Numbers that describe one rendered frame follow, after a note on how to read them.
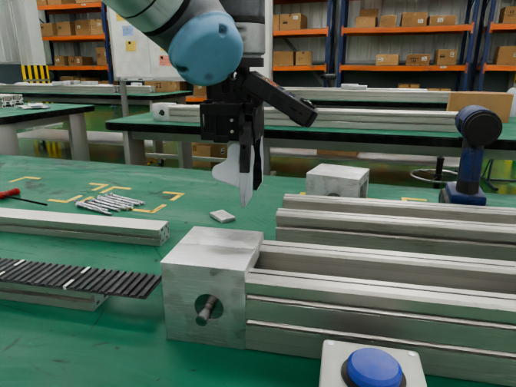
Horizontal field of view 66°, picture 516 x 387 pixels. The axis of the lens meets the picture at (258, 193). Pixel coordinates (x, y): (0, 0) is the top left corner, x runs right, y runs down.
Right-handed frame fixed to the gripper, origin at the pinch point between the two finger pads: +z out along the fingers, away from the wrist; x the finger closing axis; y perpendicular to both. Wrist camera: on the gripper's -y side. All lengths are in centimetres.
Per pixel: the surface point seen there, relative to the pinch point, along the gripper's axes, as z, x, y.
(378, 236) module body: 3.8, 5.2, -18.7
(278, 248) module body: 1.3, 16.4, -6.4
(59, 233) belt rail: 9.0, 2.2, 34.8
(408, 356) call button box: 3.8, 29.3, -19.2
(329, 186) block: 2.5, -13.8, -11.3
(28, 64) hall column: -22, -607, 558
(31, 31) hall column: -77, -598, 533
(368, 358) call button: 2.4, 31.8, -15.8
